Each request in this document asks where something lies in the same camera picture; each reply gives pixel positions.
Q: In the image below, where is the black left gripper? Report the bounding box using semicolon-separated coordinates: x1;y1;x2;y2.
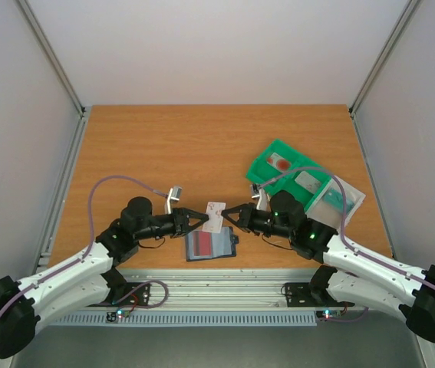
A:
136;208;209;242

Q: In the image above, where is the pale card with pink print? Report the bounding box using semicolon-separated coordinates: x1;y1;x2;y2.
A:
202;202;226;233

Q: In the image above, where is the dark blue card holder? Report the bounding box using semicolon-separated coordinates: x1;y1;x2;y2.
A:
185;226;239;262

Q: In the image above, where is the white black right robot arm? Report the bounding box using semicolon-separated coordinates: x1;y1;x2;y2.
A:
222;191;435;343

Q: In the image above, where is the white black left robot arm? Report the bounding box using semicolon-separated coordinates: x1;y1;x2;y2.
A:
0;196;209;359

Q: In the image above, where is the red card with dark stripe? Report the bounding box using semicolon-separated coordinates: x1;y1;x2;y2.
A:
193;232;212;257

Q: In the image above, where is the white card with red circles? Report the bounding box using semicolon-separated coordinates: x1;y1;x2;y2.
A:
266;153;291;173

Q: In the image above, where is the grey white card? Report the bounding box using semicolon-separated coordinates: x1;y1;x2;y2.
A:
295;171;322;194

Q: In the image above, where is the teal card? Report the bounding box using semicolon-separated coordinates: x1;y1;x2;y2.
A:
323;188;354;213

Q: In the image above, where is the green plastic bin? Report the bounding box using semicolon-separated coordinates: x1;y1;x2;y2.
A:
246;140;311;202

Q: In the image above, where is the white translucent plastic bin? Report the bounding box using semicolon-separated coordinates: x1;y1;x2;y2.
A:
305;178;366;231

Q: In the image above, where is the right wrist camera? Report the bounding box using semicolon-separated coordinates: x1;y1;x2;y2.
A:
250;183;269;211

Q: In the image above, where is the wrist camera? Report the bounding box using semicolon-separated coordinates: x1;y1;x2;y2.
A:
250;183;269;211
164;186;183;215

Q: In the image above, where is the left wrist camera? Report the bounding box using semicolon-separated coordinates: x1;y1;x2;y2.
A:
164;186;183;215

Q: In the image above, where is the aluminium frame rail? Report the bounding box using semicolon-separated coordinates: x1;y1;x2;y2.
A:
5;268;429;311

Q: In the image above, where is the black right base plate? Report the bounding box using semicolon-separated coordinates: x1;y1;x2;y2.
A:
281;282;354;308

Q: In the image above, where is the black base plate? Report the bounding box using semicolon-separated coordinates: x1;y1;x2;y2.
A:
91;282;151;307
281;282;354;308

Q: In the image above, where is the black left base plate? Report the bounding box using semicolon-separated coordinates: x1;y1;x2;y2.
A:
91;282;151;307

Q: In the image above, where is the grey slotted cable duct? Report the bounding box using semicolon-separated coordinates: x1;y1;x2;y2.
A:
53;310;317;328

